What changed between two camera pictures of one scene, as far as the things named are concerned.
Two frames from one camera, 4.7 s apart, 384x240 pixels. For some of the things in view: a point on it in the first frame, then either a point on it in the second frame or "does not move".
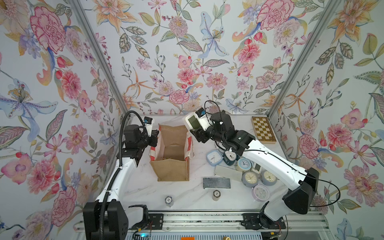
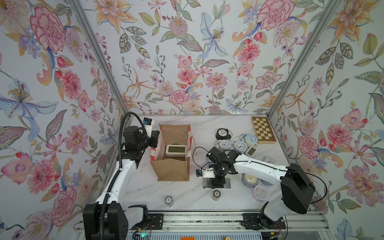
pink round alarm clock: [260, 193] does not move
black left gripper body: [144, 141] does not move
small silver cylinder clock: [168, 201] does not move
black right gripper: [201, 135] to [218, 182]
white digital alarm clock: [192, 121] to [176, 150]
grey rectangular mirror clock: [216, 183] does not move
